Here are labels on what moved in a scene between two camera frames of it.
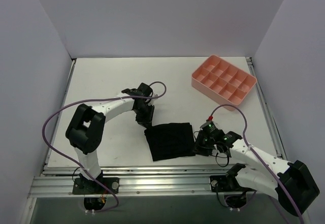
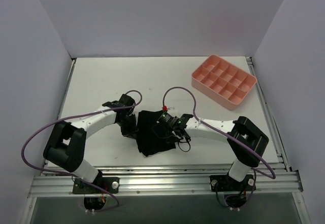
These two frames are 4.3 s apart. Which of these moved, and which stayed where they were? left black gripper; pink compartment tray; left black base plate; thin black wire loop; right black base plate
Moved: thin black wire loop; left black gripper
Stayed: left black base plate; right black base plate; pink compartment tray
